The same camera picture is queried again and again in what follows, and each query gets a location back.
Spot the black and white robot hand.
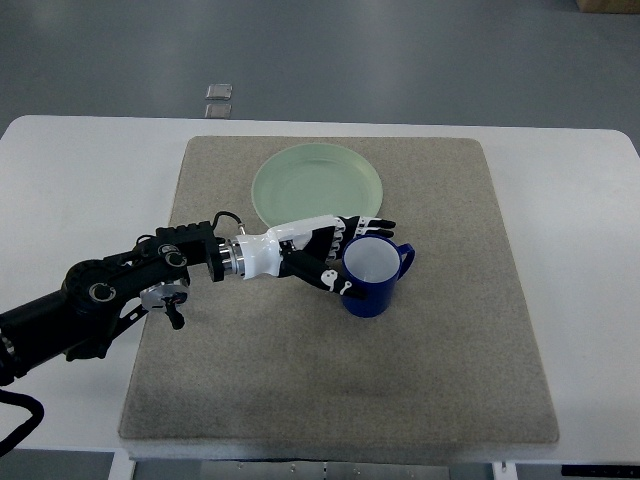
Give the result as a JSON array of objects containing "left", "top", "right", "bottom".
[{"left": 231, "top": 215, "right": 396, "bottom": 300}]

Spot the blue mug white inside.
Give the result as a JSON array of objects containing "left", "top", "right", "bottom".
[{"left": 342, "top": 235, "right": 415, "bottom": 318}]

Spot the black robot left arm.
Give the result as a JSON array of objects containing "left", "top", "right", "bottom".
[{"left": 1, "top": 221, "right": 245, "bottom": 387}]

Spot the light green plate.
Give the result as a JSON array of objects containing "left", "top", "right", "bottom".
[{"left": 251, "top": 143, "right": 383, "bottom": 226}]

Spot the lower floor outlet plate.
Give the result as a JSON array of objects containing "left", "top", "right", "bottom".
[{"left": 204, "top": 103, "right": 232, "bottom": 119}]

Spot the floor outlet plate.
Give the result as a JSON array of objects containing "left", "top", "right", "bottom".
[
  {"left": 205, "top": 84, "right": 233, "bottom": 101},
  {"left": 204, "top": 103, "right": 232, "bottom": 119}
]

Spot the upper floor outlet plate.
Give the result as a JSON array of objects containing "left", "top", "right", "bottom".
[{"left": 205, "top": 84, "right": 233, "bottom": 101}]

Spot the beige felt mat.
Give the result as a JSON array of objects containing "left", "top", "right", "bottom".
[{"left": 119, "top": 137, "right": 559, "bottom": 455}]

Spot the cardboard box corner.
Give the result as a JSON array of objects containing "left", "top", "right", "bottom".
[{"left": 576, "top": 0, "right": 640, "bottom": 14}]

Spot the white table frame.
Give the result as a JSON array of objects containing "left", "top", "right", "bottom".
[{"left": 107, "top": 444, "right": 519, "bottom": 480}]

